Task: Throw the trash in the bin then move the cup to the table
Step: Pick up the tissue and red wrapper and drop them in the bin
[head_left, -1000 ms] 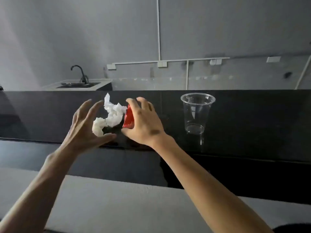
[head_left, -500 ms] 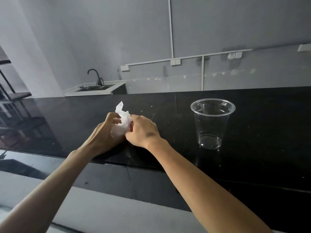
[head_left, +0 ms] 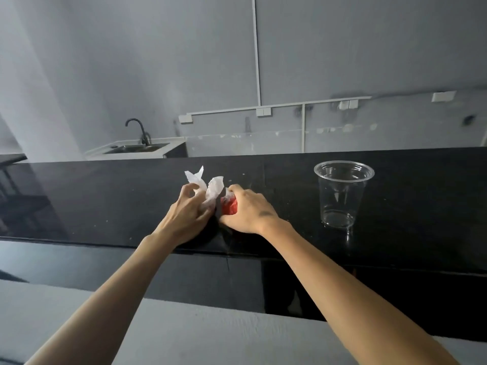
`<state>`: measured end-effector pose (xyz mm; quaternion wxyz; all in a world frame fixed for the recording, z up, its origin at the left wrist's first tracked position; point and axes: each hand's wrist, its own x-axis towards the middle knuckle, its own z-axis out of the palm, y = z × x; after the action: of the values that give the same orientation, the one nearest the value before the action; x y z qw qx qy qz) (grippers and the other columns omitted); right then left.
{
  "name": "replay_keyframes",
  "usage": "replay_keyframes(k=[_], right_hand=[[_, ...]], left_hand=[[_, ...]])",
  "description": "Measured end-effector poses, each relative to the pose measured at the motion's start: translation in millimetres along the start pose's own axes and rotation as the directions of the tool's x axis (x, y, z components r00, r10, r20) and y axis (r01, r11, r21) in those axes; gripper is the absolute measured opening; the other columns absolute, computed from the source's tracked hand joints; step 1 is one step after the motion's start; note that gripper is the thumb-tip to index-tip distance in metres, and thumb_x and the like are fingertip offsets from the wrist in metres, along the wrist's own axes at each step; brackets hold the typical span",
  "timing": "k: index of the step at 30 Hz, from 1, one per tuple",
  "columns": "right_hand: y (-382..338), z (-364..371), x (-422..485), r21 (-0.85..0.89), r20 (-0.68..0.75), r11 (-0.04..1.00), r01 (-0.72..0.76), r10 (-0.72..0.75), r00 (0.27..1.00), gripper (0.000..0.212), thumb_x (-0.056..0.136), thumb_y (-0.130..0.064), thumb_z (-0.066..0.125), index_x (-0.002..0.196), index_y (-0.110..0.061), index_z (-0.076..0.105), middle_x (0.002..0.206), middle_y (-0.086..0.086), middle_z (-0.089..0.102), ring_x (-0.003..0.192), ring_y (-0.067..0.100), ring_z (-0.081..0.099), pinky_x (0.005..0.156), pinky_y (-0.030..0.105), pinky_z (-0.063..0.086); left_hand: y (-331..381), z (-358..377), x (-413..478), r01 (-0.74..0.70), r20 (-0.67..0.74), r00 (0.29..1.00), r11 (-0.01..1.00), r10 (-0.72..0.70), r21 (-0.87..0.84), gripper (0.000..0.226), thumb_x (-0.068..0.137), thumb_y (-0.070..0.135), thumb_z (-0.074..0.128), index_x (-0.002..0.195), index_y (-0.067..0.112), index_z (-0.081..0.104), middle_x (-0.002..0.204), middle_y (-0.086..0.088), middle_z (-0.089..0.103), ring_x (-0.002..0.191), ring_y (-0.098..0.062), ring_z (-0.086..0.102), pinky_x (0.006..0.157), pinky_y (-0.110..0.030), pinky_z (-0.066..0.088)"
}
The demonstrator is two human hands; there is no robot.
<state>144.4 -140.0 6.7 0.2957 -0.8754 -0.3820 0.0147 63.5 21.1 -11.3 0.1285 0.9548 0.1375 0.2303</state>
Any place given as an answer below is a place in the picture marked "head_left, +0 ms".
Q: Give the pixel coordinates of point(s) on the person's left hand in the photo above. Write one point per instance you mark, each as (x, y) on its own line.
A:
(182, 220)

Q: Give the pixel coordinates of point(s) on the person's right hand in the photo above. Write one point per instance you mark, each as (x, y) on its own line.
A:
(249, 212)

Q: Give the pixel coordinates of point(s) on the person's left thumb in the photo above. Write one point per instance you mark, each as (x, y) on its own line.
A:
(205, 215)

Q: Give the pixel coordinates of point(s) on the person's right thumb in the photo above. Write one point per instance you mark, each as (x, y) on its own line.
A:
(229, 221)

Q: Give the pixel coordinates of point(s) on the small red container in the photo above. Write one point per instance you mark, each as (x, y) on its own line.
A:
(229, 206)

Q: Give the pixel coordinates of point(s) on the white tissue paper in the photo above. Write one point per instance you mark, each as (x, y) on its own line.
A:
(213, 188)

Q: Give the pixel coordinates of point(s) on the person's right forearm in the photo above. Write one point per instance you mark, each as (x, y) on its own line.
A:
(354, 300)

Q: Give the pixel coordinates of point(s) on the person's left forearm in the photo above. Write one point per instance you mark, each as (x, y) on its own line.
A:
(114, 292)

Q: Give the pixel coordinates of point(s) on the steel sink basin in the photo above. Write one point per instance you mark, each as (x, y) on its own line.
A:
(135, 148)

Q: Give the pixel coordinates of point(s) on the black curved faucet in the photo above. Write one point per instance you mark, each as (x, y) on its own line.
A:
(142, 131)

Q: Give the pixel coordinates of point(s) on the clear plastic cup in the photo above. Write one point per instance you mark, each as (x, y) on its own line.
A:
(342, 193)

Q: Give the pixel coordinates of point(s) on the white sink counter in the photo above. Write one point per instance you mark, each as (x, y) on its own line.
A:
(99, 152)

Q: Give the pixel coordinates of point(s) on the dark side table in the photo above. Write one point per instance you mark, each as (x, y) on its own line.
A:
(11, 158)

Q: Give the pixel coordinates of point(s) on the white wall socket box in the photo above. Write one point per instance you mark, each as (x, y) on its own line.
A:
(185, 118)
(263, 111)
(348, 104)
(443, 96)

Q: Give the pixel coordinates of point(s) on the long white wall conduit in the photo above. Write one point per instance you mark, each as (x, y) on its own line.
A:
(257, 53)

